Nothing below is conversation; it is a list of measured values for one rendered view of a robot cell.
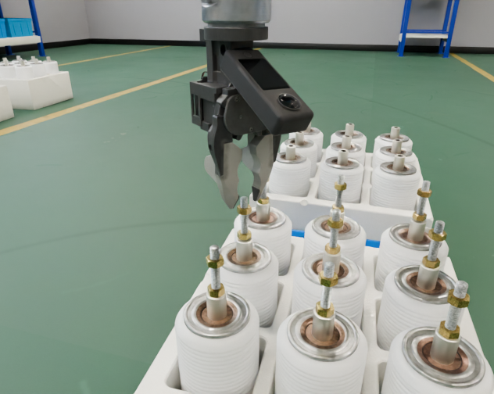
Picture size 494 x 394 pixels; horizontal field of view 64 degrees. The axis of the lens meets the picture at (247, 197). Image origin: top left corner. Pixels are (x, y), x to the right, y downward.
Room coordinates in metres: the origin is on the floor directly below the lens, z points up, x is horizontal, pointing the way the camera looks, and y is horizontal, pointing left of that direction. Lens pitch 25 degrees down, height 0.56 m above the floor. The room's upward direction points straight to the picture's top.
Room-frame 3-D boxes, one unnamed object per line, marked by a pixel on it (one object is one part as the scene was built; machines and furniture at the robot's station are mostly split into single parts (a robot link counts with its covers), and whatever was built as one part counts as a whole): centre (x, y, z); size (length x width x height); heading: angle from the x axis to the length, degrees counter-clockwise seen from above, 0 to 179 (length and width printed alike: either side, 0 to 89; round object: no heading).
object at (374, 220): (0.95, -0.25, 0.09); 0.39 x 0.39 x 0.18; 73
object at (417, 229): (0.52, -0.25, 0.26); 0.02 x 0.02 x 0.03
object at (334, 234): (0.44, -0.11, 0.30); 0.01 x 0.01 x 0.08
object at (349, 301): (0.44, -0.11, 0.16); 0.10 x 0.10 x 0.18
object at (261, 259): (0.47, 0.00, 0.25); 0.08 x 0.08 x 0.01
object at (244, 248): (0.47, 0.00, 0.26); 0.02 x 0.02 x 0.03
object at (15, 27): (5.46, 3.05, 0.36); 0.50 x 0.38 x 0.21; 73
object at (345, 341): (0.32, -0.08, 0.25); 0.08 x 0.08 x 0.01
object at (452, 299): (0.29, -0.19, 0.32); 0.02 x 0.02 x 0.01; 63
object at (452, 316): (0.29, -0.19, 0.30); 0.01 x 0.01 x 0.08
